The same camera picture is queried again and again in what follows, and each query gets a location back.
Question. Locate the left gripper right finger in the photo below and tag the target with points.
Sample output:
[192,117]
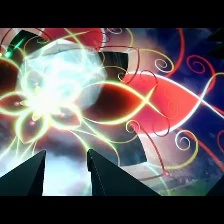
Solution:
[113,181]

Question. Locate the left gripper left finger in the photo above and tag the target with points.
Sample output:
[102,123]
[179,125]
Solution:
[28,179]

